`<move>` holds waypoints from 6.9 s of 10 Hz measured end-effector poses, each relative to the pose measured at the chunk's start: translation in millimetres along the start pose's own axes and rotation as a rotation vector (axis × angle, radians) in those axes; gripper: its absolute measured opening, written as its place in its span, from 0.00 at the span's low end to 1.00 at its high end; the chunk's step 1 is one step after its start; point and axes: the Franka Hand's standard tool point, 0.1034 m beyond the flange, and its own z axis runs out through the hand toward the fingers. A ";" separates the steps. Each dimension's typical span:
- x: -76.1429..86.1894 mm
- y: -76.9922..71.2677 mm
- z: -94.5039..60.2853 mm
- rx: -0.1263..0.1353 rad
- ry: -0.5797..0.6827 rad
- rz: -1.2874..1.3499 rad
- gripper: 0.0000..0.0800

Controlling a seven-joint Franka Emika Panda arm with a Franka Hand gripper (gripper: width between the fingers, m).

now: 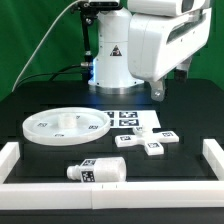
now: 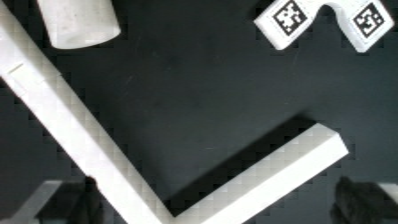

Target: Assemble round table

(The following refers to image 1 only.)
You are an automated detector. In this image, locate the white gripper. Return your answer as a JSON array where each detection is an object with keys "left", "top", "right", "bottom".
[{"left": 128, "top": 8, "right": 212, "bottom": 101}]

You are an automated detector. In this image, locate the white cross table base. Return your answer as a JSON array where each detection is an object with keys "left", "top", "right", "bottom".
[{"left": 115, "top": 127, "right": 179, "bottom": 156}]

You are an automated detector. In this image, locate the white round table top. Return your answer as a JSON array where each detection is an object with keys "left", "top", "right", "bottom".
[{"left": 22, "top": 107, "right": 110, "bottom": 146}]

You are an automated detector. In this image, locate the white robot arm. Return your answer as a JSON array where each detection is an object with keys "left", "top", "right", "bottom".
[{"left": 88, "top": 0, "right": 212, "bottom": 101}]

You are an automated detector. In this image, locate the white marker sheet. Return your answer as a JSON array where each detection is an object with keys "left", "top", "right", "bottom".
[{"left": 106, "top": 110, "right": 161, "bottom": 128}]

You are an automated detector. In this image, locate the white right fence bar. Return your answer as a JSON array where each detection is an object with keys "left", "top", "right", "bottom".
[{"left": 202, "top": 139, "right": 224, "bottom": 181}]

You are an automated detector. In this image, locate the white left fence bar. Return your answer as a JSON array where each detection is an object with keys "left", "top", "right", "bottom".
[{"left": 0, "top": 142, "right": 20, "bottom": 184}]

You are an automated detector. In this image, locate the black cable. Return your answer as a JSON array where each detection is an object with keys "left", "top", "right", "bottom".
[{"left": 14, "top": 64, "right": 91, "bottom": 88}]

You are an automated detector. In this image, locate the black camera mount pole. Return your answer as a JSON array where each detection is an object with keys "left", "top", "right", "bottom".
[{"left": 70, "top": 0, "right": 122, "bottom": 82}]

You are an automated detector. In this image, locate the white cable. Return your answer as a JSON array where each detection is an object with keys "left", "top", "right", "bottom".
[{"left": 11, "top": 0, "right": 84, "bottom": 93}]

